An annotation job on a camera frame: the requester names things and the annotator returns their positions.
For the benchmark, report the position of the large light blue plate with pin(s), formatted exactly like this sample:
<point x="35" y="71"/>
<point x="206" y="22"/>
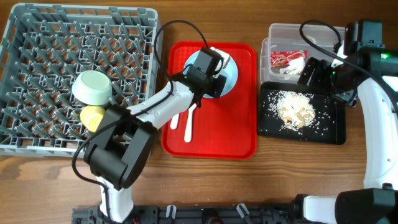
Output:
<point x="230" y="70"/>

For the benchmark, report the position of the yellow plastic cup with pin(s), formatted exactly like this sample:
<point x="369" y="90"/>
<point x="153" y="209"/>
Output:
<point x="91" y="116"/>

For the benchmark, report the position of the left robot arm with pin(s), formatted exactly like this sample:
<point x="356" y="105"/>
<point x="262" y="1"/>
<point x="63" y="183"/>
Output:
<point x="119" y="148"/>

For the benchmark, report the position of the white plastic fork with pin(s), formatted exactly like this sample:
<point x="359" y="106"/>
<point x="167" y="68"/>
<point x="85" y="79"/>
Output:
<point x="174" y="121"/>

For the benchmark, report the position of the white napkin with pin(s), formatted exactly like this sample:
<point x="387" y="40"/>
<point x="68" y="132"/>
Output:
<point x="295" y="67"/>

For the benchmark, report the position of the light green bowl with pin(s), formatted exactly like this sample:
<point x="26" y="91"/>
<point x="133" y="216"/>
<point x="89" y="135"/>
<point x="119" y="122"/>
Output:
<point x="92" y="88"/>

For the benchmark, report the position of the clear plastic bin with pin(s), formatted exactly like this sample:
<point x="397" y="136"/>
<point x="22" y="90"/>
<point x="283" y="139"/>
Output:
<point x="286" y="37"/>

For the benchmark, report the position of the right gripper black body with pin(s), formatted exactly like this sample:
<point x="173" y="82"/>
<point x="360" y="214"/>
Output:
<point x="324" y="78"/>

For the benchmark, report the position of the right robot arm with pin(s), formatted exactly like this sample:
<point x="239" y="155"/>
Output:
<point x="361" y="64"/>

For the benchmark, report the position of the red plastic tray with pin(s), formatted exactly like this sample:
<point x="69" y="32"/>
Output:
<point x="223" y="128"/>

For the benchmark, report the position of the white plastic spoon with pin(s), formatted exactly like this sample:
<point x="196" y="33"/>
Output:
<point x="189" y="124"/>

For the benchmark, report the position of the grey dishwasher rack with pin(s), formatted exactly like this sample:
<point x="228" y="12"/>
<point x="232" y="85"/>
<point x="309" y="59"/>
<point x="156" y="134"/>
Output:
<point x="44" y="49"/>

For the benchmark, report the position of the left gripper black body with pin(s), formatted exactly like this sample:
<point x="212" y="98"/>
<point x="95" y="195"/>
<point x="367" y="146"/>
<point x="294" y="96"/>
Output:
<point x="216" y="84"/>

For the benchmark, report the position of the black waste tray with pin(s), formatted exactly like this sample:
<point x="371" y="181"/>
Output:
<point x="270" y="126"/>

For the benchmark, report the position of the rice and food scraps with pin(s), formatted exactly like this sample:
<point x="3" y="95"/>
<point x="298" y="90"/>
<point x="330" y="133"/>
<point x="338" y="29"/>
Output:
<point x="299" y="113"/>

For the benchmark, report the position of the red ketchup sachet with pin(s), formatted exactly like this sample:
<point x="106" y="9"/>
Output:
<point x="283" y="58"/>

